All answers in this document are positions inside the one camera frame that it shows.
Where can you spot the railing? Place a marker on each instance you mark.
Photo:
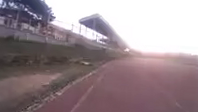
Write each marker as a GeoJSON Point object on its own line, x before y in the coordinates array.
{"type": "Point", "coordinates": [82, 30]}

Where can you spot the roofed grandstand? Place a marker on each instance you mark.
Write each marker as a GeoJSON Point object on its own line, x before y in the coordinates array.
{"type": "Point", "coordinates": [102, 25]}

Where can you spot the pale concrete kerb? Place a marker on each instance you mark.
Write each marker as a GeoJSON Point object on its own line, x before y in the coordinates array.
{"type": "Point", "coordinates": [68, 85]}

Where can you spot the red running track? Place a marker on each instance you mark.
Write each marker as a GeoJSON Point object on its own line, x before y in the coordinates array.
{"type": "Point", "coordinates": [131, 91]}

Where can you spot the grass strip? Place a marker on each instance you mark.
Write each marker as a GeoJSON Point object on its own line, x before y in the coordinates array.
{"type": "Point", "coordinates": [37, 52]}

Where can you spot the distant row of trees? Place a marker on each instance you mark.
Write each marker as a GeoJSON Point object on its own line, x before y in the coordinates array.
{"type": "Point", "coordinates": [187, 57]}

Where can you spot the dark tree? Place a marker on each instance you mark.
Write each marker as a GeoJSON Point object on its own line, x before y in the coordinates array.
{"type": "Point", "coordinates": [27, 2]}

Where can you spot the pale concrete wall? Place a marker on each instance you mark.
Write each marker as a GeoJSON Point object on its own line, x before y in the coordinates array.
{"type": "Point", "coordinates": [31, 36]}

